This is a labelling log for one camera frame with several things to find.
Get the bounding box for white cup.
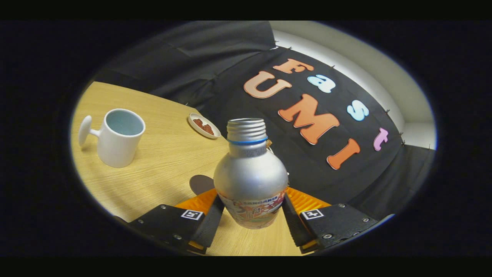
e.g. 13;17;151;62
78;108;146;168

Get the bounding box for silver juice bottle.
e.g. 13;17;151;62
213;118;289;230

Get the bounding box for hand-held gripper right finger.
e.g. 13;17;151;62
282;187;381;254

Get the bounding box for dark brown round coaster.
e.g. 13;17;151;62
189;175;216;195

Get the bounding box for white oval plate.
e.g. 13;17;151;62
188;113;222;139

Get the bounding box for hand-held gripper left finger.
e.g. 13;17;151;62
129;188;225;255

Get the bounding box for wooden table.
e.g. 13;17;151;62
71;81;304;256

